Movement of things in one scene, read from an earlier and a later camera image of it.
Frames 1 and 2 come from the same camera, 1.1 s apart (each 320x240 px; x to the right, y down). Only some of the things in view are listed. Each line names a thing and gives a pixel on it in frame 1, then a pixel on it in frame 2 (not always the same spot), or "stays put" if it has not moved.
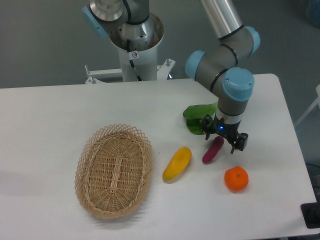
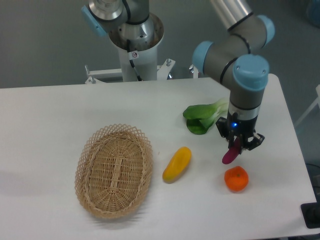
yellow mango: (177, 164) stays put
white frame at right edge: (317, 101) stays put
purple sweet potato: (217, 144) → (233, 153)
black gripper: (228, 130) → (235, 124)
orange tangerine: (236, 178) stays put
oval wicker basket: (113, 169) stays put
